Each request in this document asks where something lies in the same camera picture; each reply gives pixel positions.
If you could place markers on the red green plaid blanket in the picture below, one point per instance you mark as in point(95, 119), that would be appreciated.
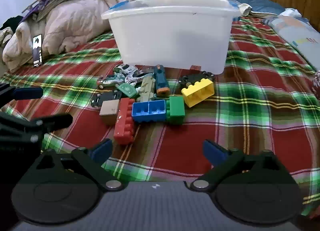
point(250, 111)

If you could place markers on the brown cardboard cube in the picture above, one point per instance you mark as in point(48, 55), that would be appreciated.
point(108, 112)

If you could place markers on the beige bundled quilt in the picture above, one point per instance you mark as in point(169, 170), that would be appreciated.
point(70, 28)

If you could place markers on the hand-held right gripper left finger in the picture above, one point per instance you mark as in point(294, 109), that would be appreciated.
point(101, 151)

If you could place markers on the yellow building block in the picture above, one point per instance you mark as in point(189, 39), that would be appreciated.
point(197, 93)

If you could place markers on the green white toy car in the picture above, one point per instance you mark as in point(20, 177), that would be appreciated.
point(110, 81)

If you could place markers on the teal green toy piece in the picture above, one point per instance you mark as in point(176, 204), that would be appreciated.
point(127, 91)

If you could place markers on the green building block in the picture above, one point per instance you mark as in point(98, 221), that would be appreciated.
point(176, 109)

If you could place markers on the white crumpled cloth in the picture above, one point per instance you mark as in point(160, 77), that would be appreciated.
point(244, 9)

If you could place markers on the red white knitted item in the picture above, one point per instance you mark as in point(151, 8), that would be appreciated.
point(316, 82)

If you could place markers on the black toy car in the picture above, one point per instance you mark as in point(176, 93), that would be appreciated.
point(105, 98)
point(192, 77)

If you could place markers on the brown wooden block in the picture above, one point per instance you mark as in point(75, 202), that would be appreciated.
point(195, 68)

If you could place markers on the white plastic container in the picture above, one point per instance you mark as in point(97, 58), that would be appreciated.
point(175, 36)

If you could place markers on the red building block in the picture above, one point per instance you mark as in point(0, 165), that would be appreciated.
point(123, 123)

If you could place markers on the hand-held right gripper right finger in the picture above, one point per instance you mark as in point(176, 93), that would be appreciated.
point(212, 152)

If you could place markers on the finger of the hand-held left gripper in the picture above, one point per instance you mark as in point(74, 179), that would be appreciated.
point(56, 121)
point(28, 93)

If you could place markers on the beige toy truck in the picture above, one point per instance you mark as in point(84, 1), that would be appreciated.
point(147, 87)

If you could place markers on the blue building block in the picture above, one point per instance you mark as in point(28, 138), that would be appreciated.
point(148, 112)

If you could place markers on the dark cloth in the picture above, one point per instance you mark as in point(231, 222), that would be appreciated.
point(12, 22)

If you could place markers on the blue pillow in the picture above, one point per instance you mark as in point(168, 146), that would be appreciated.
point(260, 5)

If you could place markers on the light printed pillow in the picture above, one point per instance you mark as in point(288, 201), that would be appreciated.
point(295, 33)

